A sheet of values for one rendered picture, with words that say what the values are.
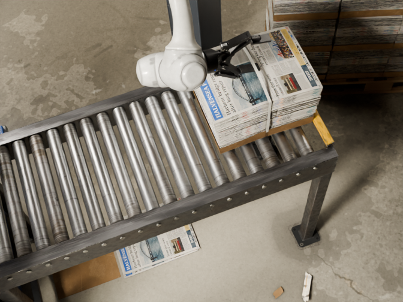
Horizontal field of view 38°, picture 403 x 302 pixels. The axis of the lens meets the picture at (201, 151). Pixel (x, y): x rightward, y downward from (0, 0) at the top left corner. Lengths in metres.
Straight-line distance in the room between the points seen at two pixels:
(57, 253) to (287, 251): 1.19
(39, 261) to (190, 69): 0.86
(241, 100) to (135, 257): 1.15
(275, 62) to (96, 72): 1.57
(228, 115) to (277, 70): 0.24
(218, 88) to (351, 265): 1.22
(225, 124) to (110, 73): 1.53
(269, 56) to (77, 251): 0.93
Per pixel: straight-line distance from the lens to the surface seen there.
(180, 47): 1.62
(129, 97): 2.26
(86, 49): 3.49
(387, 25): 2.83
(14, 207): 2.14
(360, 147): 3.08
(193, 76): 1.58
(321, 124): 2.15
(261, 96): 1.93
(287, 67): 2.01
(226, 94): 1.94
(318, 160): 2.09
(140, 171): 2.09
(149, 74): 1.74
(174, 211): 2.00
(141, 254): 2.81
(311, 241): 2.82
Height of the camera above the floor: 2.64
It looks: 61 degrees down
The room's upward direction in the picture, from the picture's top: 7 degrees counter-clockwise
